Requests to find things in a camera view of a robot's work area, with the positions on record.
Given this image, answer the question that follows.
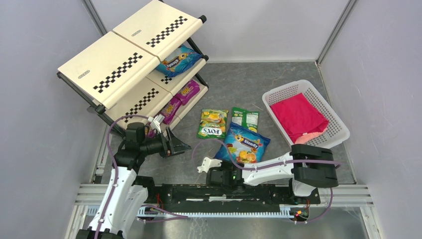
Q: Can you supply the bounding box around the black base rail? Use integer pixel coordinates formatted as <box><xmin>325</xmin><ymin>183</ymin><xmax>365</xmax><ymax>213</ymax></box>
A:
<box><xmin>145</xmin><ymin>184</ymin><xmax>321</xmax><ymax>213</ymax></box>

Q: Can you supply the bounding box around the light blue Slendy bag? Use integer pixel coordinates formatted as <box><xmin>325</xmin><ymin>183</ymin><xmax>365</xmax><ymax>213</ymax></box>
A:
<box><xmin>155</xmin><ymin>44</ymin><xmax>203</xmax><ymax>77</ymax></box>

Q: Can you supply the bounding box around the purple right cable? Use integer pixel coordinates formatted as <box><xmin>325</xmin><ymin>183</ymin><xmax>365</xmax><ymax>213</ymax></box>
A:
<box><xmin>191</xmin><ymin>138</ymin><xmax>342</xmax><ymax>225</ymax></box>

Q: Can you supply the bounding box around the purple candy bag on shelf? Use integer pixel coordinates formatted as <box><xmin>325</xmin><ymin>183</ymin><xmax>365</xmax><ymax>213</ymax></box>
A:
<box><xmin>174</xmin><ymin>79</ymin><xmax>201</xmax><ymax>106</ymax></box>

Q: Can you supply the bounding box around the red cloth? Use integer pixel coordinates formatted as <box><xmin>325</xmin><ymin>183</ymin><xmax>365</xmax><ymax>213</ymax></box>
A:
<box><xmin>270</xmin><ymin>93</ymin><xmax>329</xmax><ymax>144</ymax></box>

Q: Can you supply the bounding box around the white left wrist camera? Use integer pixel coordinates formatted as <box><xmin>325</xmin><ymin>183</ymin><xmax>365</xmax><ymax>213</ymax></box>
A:
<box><xmin>148</xmin><ymin>114</ymin><xmax>165</xmax><ymax>134</ymax></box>

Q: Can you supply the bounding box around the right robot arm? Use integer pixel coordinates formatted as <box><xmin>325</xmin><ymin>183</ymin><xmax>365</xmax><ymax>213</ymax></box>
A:
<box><xmin>197</xmin><ymin>144</ymin><xmax>340</xmax><ymax>197</ymax></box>

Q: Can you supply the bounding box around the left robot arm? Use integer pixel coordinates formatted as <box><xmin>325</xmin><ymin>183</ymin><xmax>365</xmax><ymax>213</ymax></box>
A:
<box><xmin>76</xmin><ymin>122</ymin><xmax>191</xmax><ymax>239</ymax></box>

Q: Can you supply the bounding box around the green Fox's candy bag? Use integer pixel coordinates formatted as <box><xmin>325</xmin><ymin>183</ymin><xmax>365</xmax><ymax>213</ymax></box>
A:
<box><xmin>197</xmin><ymin>109</ymin><xmax>228</xmax><ymax>139</ymax></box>

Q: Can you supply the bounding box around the purple grape candy bag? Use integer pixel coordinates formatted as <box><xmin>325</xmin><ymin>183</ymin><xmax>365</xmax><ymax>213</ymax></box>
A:
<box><xmin>159</xmin><ymin>97</ymin><xmax>182</xmax><ymax>124</ymax></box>
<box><xmin>145</xmin><ymin>127</ymin><xmax>157</xmax><ymax>138</ymax></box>

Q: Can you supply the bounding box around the cream tiered shelf rack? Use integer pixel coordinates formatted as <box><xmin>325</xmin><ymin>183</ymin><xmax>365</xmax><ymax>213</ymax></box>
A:
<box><xmin>57</xmin><ymin>0</ymin><xmax>208</xmax><ymax>136</ymax></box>

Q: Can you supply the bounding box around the purple cable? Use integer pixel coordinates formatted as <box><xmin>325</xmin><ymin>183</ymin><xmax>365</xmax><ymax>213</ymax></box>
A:
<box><xmin>94</xmin><ymin>115</ymin><xmax>152</xmax><ymax>239</ymax></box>
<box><xmin>191</xmin><ymin>138</ymin><xmax>342</xmax><ymax>225</ymax></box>

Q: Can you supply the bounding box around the white plastic basket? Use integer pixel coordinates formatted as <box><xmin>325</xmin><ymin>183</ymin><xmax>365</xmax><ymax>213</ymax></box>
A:
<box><xmin>262</xmin><ymin>79</ymin><xmax>350</xmax><ymax>148</ymax></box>

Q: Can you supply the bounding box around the dark blue fruit candy bag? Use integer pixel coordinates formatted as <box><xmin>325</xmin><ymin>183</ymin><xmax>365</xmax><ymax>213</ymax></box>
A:
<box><xmin>214</xmin><ymin>123</ymin><xmax>271</xmax><ymax>164</ymax></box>

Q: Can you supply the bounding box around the small green white candy bag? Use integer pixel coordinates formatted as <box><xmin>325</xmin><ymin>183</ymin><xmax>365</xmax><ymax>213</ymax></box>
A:
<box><xmin>231</xmin><ymin>107</ymin><xmax>259</xmax><ymax>132</ymax></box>

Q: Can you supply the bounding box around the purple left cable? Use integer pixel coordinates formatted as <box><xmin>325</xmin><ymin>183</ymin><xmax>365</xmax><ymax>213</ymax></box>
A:
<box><xmin>94</xmin><ymin>115</ymin><xmax>152</xmax><ymax>239</ymax></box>

